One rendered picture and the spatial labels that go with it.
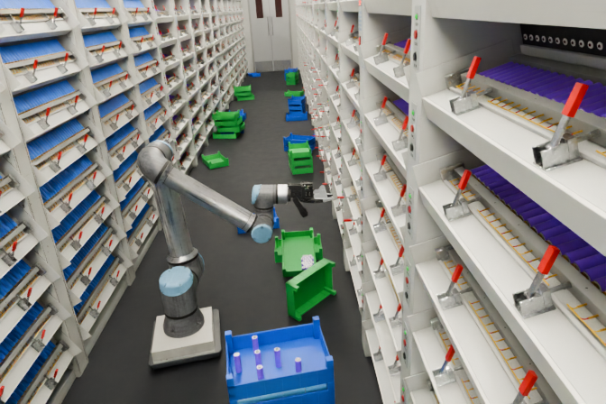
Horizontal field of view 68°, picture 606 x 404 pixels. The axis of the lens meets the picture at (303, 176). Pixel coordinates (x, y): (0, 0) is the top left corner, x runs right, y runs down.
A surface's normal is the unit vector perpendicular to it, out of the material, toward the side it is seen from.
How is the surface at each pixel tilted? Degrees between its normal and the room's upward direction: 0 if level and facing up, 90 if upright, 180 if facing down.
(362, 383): 0
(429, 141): 90
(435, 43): 90
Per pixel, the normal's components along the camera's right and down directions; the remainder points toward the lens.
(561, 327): -0.34, -0.87
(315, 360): -0.05, -0.93
